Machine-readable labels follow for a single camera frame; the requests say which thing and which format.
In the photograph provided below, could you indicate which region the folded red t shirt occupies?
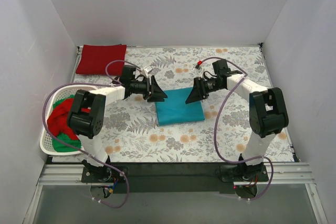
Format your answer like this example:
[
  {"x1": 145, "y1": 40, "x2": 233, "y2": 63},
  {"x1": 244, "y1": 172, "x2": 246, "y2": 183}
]
[{"x1": 76, "y1": 44, "x2": 127, "y2": 76}]

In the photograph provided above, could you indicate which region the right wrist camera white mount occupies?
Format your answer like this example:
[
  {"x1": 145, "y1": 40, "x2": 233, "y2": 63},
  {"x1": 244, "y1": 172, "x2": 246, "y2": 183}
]
[{"x1": 193, "y1": 60, "x2": 204, "y2": 76}]

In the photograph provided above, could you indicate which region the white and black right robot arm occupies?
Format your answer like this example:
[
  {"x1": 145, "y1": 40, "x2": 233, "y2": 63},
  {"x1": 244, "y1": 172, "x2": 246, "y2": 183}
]
[{"x1": 185, "y1": 57, "x2": 289, "y2": 182}]

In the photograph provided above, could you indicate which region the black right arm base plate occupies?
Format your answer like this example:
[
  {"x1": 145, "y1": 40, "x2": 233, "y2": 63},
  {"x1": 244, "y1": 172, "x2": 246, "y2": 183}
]
[{"x1": 217, "y1": 163, "x2": 269, "y2": 182}]

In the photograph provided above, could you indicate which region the aluminium frame rail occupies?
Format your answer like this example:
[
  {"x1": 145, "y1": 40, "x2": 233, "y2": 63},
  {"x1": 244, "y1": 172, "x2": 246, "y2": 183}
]
[{"x1": 24, "y1": 163, "x2": 328, "y2": 223}]

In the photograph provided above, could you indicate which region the teal t shirt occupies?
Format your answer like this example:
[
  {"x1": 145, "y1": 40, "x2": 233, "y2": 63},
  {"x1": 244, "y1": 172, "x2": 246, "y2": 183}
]
[{"x1": 155, "y1": 88, "x2": 205, "y2": 126}]

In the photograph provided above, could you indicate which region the crumpled red t shirt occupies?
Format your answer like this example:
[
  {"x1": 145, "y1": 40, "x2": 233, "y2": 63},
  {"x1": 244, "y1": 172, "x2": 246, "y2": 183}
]
[{"x1": 47, "y1": 95, "x2": 79, "y2": 142}]

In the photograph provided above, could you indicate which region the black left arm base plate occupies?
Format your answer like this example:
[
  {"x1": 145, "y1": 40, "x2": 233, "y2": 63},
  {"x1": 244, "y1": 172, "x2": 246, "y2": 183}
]
[{"x1": 81, "y1": 160, "x2": 128, "y2": 183}]

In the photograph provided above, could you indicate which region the white plastic laundry basket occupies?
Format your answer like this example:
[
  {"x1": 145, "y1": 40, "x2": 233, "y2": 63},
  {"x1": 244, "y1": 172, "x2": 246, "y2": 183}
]
[{"x1": 39, "y1": 82, "x2": 97, "y2": 156}]

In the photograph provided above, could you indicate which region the crumpled green t shirt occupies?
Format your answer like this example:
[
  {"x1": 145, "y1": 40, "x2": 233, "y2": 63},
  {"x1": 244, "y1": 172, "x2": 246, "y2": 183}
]
[{"x1": 53, "y1": 138, "x2": 81, "y2": 152}]

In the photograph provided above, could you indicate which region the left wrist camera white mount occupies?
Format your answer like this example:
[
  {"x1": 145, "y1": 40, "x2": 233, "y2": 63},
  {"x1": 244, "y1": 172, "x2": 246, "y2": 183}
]
[{"x1": 141, "y1": 66, "x2": 153, "y2": 78}]

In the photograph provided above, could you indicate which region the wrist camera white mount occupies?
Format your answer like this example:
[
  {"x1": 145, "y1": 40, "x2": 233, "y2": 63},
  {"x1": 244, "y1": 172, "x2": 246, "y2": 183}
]
[
  {"x1": 193, "y1": 60, "x2": 204, "y2": 76},
  {"x1": 141, "y1": 66, "x2": 153, "y2": 78}
]

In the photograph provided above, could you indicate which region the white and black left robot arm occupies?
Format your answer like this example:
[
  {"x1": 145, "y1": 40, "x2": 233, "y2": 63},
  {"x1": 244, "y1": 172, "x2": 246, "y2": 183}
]
[{"x1": 67, "y1": 65, "x2": 167, "y2": 182}]

